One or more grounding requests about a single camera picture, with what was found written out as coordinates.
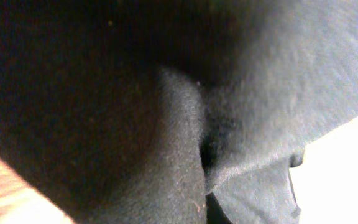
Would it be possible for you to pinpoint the black t-shirt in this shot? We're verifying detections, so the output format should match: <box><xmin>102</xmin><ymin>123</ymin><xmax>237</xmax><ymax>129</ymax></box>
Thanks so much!
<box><xmin>0</xmin><ymin>0</ymin><xmax>358</xmax><ymax>223</ymax></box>

